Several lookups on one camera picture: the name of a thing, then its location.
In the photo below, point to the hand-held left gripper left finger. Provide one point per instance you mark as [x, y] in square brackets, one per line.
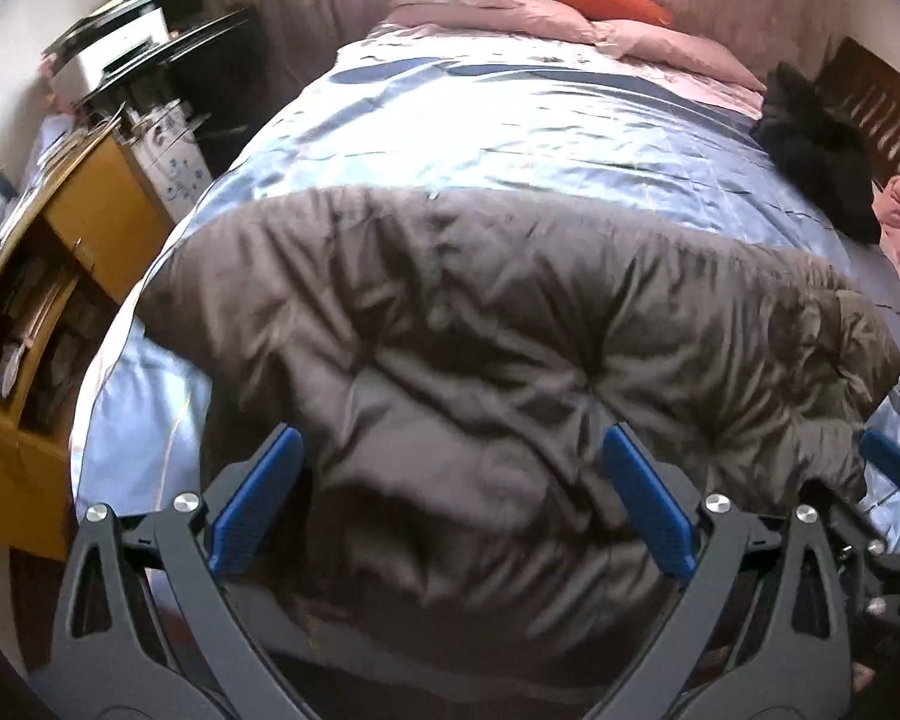
[259, 499]

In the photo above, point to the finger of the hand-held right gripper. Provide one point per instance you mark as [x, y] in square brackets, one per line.
[896, 461]

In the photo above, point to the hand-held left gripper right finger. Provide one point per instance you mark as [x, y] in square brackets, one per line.
[649, 506]

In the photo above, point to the brown hooded puffer jacket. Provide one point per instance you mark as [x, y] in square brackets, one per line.
[457, 330]

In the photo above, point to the yellow wooden cabinet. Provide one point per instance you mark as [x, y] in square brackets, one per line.
[97, 217]

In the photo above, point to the black puffer jacket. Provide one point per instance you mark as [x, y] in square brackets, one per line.
[817, 142]

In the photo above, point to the white floral computer tower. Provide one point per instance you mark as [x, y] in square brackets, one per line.
[176, 165]

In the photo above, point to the dark wooden headboard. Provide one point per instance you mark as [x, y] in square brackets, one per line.
[885, 105]

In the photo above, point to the bed with blue pink sheet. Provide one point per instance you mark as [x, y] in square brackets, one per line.
[495, 127]

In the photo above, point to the black computer desk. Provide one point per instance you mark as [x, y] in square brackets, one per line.
[217, 75]

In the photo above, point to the pink pillow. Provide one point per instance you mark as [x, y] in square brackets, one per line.
[667, 49]
[510, 19]

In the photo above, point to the white printer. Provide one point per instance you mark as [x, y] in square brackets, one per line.
[112, 52]

